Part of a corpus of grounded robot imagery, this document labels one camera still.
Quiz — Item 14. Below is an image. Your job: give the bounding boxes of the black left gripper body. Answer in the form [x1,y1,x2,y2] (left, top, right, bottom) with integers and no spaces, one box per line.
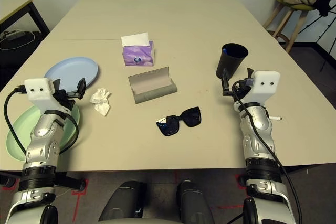
[54,87,80,110]

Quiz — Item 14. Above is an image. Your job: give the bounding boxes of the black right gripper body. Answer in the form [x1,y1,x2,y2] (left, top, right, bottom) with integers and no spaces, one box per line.
[222,78,254,102]

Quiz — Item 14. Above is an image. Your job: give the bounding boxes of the white tissue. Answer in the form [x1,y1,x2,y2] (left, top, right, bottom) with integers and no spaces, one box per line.
[89,87,111,117]

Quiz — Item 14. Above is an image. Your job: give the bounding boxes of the black sunglasses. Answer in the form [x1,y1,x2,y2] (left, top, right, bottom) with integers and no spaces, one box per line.
[155,106,202,137]

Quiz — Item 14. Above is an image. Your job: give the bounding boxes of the light green plate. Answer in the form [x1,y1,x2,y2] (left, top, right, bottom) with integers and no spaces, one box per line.
[5,103,80,162]

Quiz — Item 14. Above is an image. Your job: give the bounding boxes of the grey glasses case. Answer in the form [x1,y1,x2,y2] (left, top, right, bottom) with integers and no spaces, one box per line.
[128,67,178,105]

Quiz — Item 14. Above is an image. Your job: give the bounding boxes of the black cup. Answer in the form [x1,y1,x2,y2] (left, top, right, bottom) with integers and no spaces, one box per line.
[215,42,249,80]

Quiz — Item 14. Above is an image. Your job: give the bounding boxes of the light blue plate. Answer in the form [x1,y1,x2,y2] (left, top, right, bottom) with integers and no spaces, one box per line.
[44,56,100,91]

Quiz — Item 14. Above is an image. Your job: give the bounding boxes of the grey power adapter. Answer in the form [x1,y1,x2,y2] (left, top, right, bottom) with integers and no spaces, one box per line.
[5,30,26,41]

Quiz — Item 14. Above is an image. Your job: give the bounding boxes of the wooden stool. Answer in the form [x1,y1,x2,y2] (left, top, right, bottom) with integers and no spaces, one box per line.
[263,3,313,53]

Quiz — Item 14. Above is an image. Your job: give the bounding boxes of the purple tissue pack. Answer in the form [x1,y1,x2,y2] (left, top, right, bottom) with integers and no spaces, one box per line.
[120,32,155,67]

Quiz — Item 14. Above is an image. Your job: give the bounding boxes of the black tripod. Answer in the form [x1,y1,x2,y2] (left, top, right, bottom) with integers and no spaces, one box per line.
[299,11,336,72]

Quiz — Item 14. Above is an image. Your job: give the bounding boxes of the black table foot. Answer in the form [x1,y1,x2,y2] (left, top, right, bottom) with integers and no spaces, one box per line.
[237,174,249,187]
[0,173,16,188]
[54,173,89,192]

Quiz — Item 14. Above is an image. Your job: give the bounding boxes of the green seat cushion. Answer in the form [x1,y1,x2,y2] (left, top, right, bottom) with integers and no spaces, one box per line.
[277,0,316,12]

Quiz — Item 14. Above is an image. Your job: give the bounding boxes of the dark grey robot left leg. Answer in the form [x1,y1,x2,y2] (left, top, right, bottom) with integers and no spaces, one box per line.
[98,180,146,224]

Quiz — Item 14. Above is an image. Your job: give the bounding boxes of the dark grey robot leg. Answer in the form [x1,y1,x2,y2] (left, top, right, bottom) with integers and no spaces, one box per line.
[98,180,146,224]
[177,179,215,224]

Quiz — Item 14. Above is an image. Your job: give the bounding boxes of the dark grey robot right leg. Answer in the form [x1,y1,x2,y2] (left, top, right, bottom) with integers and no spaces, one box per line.
[177,179,215,224]

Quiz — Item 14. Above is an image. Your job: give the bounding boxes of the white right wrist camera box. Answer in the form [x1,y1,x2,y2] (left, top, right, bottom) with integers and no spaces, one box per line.
[241,70,281,104]

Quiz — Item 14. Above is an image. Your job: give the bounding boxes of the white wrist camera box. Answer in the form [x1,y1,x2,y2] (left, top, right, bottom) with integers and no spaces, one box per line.
[241,70,281,104]
[24,77,72,114]

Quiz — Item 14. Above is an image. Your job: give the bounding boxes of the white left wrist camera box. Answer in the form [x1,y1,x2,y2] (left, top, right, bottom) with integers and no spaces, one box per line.
[24,77,72,114]

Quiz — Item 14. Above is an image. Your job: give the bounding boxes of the white floor cable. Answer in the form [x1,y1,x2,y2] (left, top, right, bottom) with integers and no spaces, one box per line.
[0,31,35,50]

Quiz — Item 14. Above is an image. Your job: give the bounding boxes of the beige desk black frame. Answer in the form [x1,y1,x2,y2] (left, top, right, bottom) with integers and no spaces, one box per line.
[0,0,50,41]

